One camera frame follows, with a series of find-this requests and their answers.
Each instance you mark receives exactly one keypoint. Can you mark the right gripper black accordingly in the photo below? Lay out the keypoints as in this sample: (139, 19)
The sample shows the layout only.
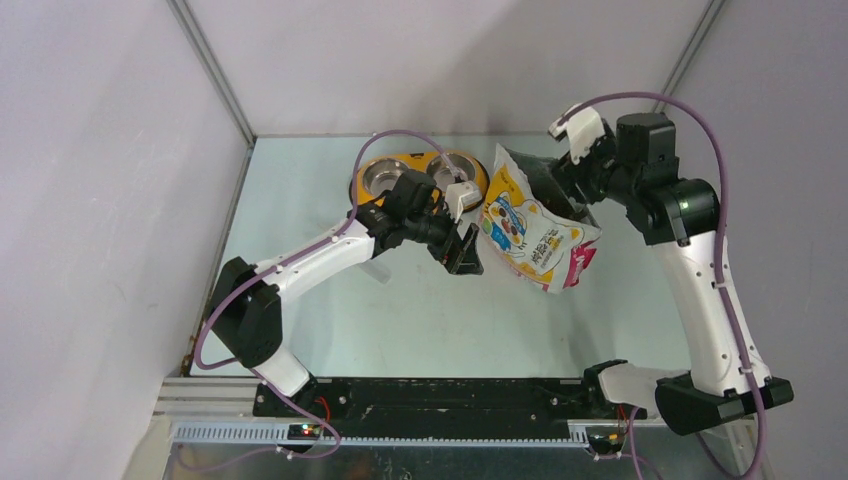
(576, 172)

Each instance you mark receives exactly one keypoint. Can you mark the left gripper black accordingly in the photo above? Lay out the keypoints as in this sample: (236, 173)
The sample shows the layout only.
(467, 261)

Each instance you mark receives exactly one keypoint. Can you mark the colourful pet food bag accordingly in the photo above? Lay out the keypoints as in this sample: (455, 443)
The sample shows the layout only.
(540, 233)

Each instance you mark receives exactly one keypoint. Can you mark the clear plastic scoop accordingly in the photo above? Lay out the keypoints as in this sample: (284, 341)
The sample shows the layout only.
(377, 271)

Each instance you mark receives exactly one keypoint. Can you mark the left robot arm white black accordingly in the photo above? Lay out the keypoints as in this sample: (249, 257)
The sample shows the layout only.
(245, 312)

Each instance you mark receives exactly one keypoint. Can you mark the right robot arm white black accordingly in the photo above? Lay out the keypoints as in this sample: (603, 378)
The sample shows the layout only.
(635, 164)

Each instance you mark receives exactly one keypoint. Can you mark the yellow double pet bowl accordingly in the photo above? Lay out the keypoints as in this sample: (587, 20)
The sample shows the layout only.
(381, 173)

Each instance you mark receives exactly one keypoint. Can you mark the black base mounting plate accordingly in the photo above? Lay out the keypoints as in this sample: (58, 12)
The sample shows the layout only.
(503, 407)

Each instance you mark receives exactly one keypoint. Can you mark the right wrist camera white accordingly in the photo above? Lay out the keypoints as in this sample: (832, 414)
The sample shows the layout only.
(581, 127)

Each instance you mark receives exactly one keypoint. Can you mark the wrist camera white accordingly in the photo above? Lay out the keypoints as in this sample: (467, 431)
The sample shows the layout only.
(581, 127)
(460, 197)

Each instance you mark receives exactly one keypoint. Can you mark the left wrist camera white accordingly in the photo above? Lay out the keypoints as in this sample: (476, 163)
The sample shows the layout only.
(460, 197)

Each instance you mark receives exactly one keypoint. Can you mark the grey slotted cable duct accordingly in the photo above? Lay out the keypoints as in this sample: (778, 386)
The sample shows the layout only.
(285, 434)

